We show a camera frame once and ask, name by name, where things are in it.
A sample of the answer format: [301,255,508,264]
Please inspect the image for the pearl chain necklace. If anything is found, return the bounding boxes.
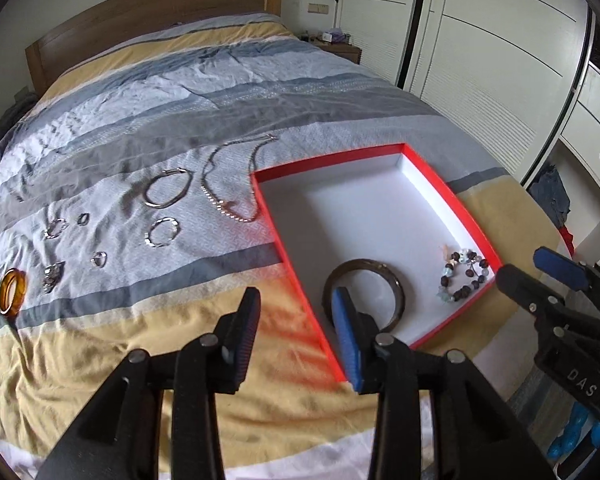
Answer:
[200,132,281,224]

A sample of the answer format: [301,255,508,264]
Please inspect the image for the dark olive bangle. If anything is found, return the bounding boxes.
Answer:
[322,258,406,333]

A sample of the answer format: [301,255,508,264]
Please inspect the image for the white sliding wardrobe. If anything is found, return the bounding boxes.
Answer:
[336,0,595,184]

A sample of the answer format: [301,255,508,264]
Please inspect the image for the orange amber bangle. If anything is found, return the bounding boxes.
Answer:
[0,268,27,318]

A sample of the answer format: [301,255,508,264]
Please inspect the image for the silver clip earring pair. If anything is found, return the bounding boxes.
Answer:
[44,218,68,240]

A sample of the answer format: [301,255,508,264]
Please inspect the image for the small silver bracelet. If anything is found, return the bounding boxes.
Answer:
[145,216,182,250]

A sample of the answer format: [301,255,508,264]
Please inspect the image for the silver brooch cluster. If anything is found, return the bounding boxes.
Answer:
[42,261,65,294]

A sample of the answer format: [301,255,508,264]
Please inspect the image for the mixed bead bracelet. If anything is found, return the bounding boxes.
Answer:
[435,246,492,304]

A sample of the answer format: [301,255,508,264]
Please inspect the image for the striped bed duvet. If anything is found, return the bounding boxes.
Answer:
[0,14,564,479]

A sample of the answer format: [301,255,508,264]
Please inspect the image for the wooden nightstand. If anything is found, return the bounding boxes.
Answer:
[311,38,362,64]

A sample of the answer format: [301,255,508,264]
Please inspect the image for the blue folded clothes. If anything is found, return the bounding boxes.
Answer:
[528,162,570,229]

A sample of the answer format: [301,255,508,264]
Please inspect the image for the wooden headboard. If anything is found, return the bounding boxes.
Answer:
[26,0,282,96]

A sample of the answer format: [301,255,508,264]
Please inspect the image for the large silver bangle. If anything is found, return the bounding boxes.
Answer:
[142,167,194,209]

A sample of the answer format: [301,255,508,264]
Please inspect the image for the red cloth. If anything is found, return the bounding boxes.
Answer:
[558,226,576,257]

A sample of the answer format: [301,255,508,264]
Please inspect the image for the red shallow box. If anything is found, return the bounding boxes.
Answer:
[251,143,502,380]

